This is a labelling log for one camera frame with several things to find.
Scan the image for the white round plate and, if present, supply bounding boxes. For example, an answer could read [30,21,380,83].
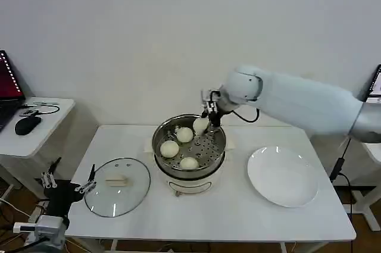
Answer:
[246,146,319,208]

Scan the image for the perforated steel steamer basket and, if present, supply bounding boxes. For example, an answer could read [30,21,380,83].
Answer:
[152,113,227,173]

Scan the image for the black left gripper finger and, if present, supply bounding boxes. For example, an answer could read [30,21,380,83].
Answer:
[40,157,63,189]
[74,163,97,195]

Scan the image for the white electric cooker base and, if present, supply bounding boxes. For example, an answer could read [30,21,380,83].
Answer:
[144,137,236,198]

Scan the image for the white side table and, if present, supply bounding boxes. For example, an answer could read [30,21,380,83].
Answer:
[350,139,381,232]
[0,97,76,206]

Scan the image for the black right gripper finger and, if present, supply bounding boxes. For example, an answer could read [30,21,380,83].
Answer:
[204,101,223,134]
[201,88,213,118]

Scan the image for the white work table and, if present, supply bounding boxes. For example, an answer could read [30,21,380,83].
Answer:
[61,124,357,253]

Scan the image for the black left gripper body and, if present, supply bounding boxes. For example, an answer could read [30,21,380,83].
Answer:
[43,179,85,218]

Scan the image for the laptop with white screen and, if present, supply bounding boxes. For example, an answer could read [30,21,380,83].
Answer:
[363,64,381,104]

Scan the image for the loose floor cables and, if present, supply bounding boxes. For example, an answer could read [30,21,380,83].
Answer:
[0,196,45,253]

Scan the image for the oval glass lid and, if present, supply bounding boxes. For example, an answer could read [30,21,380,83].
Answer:
[84,157,152,218]

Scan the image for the black adapter with cable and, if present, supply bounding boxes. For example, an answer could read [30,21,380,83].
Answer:
[18,103,61,117]

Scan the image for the laptop with red screen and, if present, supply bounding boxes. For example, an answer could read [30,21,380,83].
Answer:
[0,50,27,133]

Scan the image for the black computer mouse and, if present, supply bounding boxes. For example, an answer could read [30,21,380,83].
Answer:
[14,115,42,136]

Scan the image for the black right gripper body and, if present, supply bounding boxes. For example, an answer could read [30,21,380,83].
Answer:
[209,88,229,114]

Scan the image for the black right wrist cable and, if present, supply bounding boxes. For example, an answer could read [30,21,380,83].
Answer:
[229,106,260,123]

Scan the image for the black cable with inline box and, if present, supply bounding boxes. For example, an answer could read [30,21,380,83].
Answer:
[329,137,363,215]

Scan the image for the white steamed bun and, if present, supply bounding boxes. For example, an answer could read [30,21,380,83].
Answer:
[192,117,210,133]
[160,140,180,159]
[176,127,193,143]
[179,157,200,171]

